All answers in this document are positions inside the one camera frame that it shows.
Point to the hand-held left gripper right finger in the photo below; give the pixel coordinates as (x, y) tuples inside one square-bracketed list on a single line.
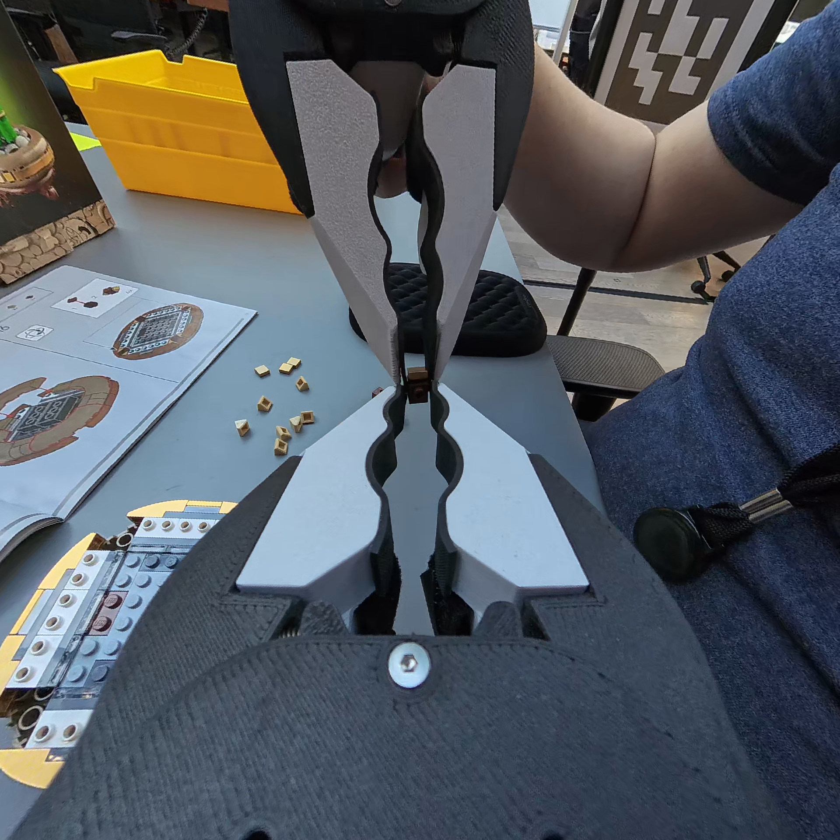
[(518, 525)]

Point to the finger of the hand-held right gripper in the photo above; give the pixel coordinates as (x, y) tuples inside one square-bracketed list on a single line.
[(334, 164), (463, 164)]

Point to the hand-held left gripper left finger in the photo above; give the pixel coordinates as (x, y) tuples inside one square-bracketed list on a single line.
[(315, 525)]

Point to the person's right forearm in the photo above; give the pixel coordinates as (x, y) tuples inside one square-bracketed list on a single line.
[(577, 164)]

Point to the scatter of tan lego pieces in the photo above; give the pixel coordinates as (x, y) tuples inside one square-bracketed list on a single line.
[(262, 371)]

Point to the lego instruction booklet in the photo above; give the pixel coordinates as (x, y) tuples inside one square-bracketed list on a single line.
[(98, 459)]

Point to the round gold lego base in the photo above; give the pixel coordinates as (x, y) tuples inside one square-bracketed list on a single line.
[(79, 590)]

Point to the black lego set box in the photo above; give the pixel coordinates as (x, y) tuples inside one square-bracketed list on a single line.
[(39, 131)]

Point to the person's right hand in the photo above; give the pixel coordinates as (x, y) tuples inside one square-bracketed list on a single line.
[(394, 177)]

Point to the yellow plastic bin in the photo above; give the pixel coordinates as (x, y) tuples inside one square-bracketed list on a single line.
[(170, 144)]

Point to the black quilted wrist rest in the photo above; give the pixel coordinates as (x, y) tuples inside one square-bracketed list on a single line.
[(499, 308)]

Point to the black mesh office chair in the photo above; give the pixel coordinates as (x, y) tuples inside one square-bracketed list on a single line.
[(604, 367)]

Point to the neon yellow sheet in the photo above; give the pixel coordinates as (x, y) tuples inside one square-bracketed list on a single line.
[(82, 139)]

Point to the black white marker sign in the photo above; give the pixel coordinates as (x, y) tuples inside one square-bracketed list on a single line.
[(676, 52)]

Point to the black office chair base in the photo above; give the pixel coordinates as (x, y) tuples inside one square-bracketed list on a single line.
[(705, 275)]

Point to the person's blue t-shirt torso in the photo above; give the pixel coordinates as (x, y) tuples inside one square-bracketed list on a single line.
[(754, 394)]

